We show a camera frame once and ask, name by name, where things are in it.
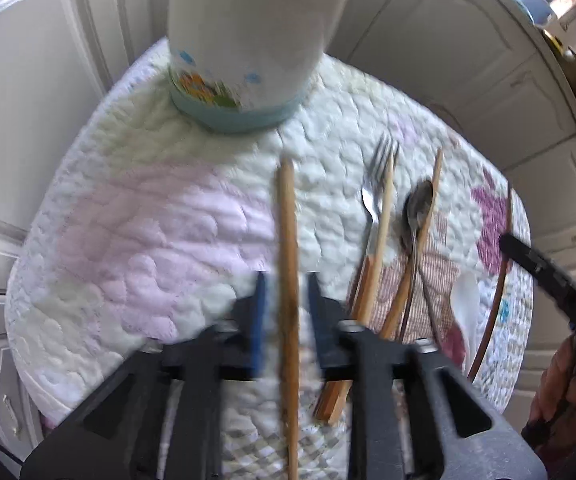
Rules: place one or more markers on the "light wooden chopstick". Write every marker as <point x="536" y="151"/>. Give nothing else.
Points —
<point x="288" y="260"/>
<point x="382" y="220"/>
<point x="430" y="195"/>

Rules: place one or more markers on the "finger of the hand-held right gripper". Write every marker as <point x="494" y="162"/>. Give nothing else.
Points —
<point x="533" y="265"/>

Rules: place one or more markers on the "blue container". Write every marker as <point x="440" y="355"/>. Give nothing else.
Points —
<point x="540" y="10"/>

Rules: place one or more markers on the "person's right hand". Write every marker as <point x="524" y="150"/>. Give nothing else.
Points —
<point x="563" y="385"/>

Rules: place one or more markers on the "dark brown chopstick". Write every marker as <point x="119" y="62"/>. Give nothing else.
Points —
<point x="493" y="305"/>

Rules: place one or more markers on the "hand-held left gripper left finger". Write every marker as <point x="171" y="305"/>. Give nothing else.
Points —
<point x="260" y="325"/>

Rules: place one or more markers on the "metal spoon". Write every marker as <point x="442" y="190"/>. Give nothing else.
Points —
<point x="418" y="215"/>

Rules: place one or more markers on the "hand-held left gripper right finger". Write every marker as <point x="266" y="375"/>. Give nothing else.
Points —
<point x="318" y="325"/>

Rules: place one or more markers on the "quilted floral table mat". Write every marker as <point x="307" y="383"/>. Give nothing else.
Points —
<point x="143" y="235"/>

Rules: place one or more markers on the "white cup with blue base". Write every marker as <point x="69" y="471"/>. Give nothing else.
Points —
<point x="248" y="35"/>

